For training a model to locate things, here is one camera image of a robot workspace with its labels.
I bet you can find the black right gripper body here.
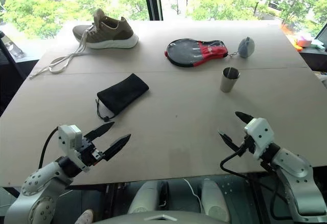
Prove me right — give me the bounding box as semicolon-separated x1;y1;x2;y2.
238;135;258;155

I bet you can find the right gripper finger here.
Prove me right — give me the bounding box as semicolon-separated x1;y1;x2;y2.
218;131;241;154
235;111;255;126

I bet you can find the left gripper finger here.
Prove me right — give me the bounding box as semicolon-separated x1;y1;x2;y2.
102;133;132;162
84;121;115;141

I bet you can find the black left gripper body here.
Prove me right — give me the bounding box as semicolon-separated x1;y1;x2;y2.
76;136;106;168

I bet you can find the stainless steel cup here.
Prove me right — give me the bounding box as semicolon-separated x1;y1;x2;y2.
220;66;241;93

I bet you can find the white robot left leg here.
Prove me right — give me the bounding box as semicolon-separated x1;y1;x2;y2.
127;181;167;215

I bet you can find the white robot leg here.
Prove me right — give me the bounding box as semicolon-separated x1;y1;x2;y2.
127;181;167;215
201;179;231;222

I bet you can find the white robot right leg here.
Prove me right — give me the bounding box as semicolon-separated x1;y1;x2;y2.
201;179;231;222

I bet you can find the pink shoe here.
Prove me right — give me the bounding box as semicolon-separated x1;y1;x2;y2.
75;208;95;224

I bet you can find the grey robot torso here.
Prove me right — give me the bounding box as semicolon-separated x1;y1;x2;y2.
94;210;223;224

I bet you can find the red and black paddle case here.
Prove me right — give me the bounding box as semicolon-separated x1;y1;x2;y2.
164;38;230;69

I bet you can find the orange and pink object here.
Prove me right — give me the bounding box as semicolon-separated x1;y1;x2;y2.
293;35;314;52

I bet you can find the olive sneaker with white sole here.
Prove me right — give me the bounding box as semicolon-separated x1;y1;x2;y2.
29;8;139;80

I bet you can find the green paper pad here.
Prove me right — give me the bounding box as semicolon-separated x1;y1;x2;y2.
310;39;327;50

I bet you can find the black chair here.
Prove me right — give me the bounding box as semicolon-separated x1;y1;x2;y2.
0;38;39;117

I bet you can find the clear water bottle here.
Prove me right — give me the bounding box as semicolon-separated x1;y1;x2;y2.
0;30;24;58

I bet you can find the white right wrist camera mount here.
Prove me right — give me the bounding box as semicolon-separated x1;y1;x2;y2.
243;118;275;161

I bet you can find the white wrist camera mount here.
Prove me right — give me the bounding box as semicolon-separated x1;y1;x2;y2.
58;124;83;159
243;118;275;161

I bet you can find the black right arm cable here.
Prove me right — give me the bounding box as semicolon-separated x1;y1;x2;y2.
220;142;281;221

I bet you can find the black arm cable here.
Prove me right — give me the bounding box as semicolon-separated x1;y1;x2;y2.
38;126;60;170
220;142;281;221

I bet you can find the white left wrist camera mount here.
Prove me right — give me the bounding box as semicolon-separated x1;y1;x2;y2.
58;124;83;159

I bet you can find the black fabric pouch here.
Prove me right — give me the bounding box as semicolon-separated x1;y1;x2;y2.
96;73;150;121

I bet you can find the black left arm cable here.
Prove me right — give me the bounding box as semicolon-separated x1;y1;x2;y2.
38;126;60;170

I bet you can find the thin white cable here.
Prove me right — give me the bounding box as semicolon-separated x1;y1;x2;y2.
182;178;205;213

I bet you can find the grey round pouch keychain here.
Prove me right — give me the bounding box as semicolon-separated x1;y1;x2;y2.
238;36;256;60

